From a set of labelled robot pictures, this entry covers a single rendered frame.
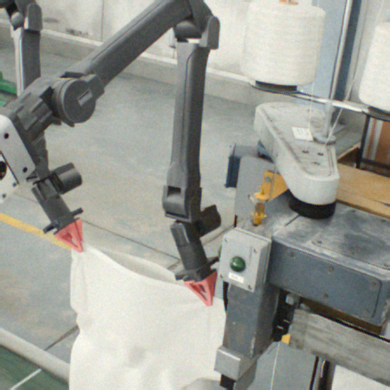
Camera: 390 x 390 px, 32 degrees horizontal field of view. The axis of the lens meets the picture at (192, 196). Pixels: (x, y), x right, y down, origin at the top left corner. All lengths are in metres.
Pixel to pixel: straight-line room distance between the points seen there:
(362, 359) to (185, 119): 0.61
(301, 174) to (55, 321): 2.18
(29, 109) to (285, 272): 0.53
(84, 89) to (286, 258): 0.46
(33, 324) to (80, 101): 2.17
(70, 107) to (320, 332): 0.68
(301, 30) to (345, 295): 0.55
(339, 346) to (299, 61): 0.59
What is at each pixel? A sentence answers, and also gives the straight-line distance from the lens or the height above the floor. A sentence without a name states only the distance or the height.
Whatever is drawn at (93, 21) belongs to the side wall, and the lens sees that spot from 8.13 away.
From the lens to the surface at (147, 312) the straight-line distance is 1.66.
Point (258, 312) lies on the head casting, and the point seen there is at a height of 1.17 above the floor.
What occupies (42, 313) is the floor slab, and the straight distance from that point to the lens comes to 3.36.
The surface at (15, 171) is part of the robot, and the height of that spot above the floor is 1.43.
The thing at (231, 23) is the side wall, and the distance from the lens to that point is 7.10.
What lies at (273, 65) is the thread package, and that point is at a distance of 1.44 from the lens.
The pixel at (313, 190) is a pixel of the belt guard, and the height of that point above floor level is 1.39.
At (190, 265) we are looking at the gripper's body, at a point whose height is 1.12.
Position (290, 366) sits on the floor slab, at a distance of 3.18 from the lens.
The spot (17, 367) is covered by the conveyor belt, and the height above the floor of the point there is 0.38.
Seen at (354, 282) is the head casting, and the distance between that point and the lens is 1.19.
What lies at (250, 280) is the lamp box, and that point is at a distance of 1.22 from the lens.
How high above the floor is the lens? 1.87
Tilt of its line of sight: 23 degrees down
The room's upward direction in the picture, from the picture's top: 6 degrees clockwise
